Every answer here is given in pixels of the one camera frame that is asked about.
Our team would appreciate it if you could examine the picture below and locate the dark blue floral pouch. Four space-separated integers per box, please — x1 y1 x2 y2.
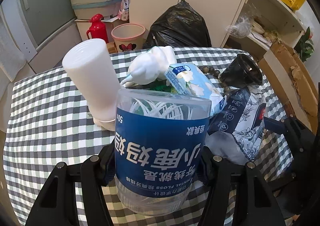
205 86 266 166

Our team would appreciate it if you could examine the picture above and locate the dark bead bracelet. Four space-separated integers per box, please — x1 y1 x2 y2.
198 65 232 101

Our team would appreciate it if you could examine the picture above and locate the clear dental floss jar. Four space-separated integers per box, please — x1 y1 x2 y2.
114 89 212 216

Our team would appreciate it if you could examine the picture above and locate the white plush toy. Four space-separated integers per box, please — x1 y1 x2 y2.
120 46 177 87

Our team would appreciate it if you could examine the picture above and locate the cardboard box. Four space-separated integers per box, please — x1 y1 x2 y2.
258 40 318 133

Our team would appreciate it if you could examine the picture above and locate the checkered tablecloth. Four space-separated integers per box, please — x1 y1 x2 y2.
3 48 293 225

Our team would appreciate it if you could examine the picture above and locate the green potted plant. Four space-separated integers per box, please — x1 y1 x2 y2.
294 27 314 62

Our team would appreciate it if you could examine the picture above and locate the blue tissue pack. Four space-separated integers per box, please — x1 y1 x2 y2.
164 63 227 117

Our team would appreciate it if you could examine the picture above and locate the clear plastic bag on shelf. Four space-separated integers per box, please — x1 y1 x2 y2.
226 15 254 38

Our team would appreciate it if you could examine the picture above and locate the white open shelf unit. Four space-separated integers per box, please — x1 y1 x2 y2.
225 0 306 61

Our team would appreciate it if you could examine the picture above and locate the green plastic wrapper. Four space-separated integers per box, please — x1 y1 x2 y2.
149 80 177 93

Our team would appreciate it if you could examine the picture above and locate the black garbage bag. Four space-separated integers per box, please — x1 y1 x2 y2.
143 0 212 49

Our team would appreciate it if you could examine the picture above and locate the white plastic bottle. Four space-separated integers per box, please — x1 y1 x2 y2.
62 38 121 131

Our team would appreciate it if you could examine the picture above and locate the white hanging towel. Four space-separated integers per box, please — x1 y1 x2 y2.
0 18 26 82

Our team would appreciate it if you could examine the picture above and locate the pink Minnie waste bin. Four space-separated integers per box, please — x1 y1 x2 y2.
111 23 145 53

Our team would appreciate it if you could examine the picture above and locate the red thermos jug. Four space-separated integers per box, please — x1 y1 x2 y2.
86 14 109 43

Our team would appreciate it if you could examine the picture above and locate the pink patterned bag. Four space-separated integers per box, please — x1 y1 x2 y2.
117 0 130 21

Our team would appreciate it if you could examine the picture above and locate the frosted glass door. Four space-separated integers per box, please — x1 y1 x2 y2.
21 0 75 45

